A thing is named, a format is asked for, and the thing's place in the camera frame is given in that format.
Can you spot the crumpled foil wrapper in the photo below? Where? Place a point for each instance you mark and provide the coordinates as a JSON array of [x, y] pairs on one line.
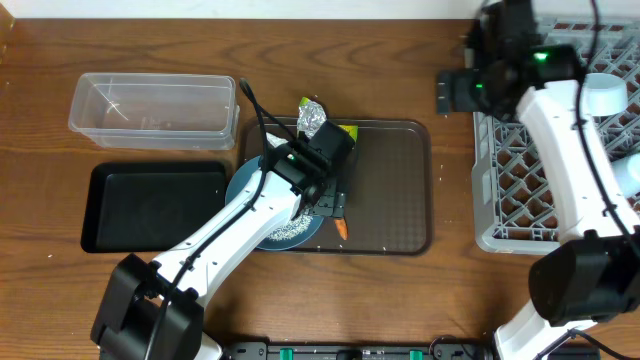
[[311, 117]]

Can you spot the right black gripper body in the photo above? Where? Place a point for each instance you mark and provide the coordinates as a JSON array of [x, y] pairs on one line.
[[484, 88]]

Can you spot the grey dishwasher rack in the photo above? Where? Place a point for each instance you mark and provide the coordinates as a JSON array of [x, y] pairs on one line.
[[513, 207]]

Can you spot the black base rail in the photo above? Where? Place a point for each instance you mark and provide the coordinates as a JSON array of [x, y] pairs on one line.
[[439, 351]]

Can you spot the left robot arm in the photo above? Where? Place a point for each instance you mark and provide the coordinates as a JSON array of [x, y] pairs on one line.
[[155, 310]]

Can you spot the yellow green snack packet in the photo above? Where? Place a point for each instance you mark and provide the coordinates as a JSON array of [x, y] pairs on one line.
[[352, 130]]

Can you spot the black plastic tray bin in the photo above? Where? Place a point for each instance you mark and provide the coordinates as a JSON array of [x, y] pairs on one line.
[[149, 206]]

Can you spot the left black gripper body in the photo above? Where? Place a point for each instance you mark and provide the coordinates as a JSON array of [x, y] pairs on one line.
[[331, 189]]

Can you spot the crumpled white tissue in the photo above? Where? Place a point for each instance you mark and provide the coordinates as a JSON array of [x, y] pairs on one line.
[[275, 142]]

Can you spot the pile of white rice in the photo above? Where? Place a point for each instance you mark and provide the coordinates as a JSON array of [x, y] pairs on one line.
[[292, 229]]

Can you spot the orange carrot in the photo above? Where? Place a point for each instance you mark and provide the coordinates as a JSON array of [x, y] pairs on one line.
[[342, 228]]

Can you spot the light blue cup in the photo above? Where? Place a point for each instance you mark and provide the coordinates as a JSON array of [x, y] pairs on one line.
[[627, 174]]

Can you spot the clear plastic bin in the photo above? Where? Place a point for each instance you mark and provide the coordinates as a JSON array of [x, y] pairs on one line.
[[156, 111]]

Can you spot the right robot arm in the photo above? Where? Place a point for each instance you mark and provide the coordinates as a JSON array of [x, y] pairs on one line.
[[593, 276]]

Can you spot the light blue bowl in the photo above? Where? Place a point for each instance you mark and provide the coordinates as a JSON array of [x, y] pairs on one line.
[[605, 94]]

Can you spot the brown serving tray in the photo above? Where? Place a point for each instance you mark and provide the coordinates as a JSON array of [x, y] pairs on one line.
[[389, 207]]

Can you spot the dark blue plate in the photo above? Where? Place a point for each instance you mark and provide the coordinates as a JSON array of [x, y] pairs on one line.
[[237, 183]]

